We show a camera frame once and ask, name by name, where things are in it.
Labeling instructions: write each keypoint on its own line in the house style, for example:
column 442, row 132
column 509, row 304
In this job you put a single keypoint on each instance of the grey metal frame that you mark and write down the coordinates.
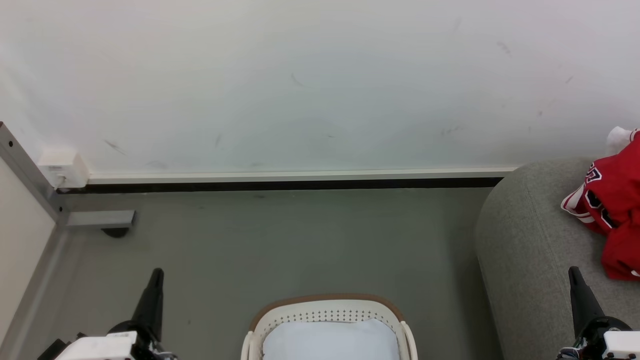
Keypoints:
column 30, row 185

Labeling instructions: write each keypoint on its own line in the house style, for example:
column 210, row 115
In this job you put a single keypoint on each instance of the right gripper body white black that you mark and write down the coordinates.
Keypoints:
column 617, row 342

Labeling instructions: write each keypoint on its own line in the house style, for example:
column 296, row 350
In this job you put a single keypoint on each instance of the black caster wheel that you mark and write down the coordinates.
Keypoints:
column 115, row 232

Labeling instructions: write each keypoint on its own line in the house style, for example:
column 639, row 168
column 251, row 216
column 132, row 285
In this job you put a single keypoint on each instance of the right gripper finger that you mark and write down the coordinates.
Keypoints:
column 582, row 300

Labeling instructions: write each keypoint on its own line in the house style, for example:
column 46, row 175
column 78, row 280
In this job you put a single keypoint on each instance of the white wall box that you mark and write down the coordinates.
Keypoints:
column 62, row 167

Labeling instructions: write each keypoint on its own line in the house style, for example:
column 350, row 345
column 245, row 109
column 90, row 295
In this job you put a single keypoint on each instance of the white and black baseboard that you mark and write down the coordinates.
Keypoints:
column 300, row 180

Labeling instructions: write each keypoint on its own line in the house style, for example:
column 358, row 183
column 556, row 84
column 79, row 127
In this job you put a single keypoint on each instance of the grey fabric sofa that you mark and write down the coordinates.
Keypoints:
column 530, row 240

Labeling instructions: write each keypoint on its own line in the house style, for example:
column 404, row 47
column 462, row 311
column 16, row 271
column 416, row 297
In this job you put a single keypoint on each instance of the white cloth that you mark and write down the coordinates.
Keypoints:
column 330, row 342

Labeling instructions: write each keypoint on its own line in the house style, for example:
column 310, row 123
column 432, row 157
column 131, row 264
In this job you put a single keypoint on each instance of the red basketball jersey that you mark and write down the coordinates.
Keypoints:
column 617, row 200

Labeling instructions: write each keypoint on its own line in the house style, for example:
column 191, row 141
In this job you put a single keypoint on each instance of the white perforated laundry basket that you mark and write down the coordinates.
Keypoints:
column 325, row 310

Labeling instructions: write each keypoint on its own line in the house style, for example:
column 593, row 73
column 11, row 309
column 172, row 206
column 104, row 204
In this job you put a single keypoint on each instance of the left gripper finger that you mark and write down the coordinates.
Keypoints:
column 151, row 305

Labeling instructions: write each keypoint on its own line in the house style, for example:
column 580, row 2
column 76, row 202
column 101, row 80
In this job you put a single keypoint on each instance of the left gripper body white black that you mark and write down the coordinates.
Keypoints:
column 100, row 347

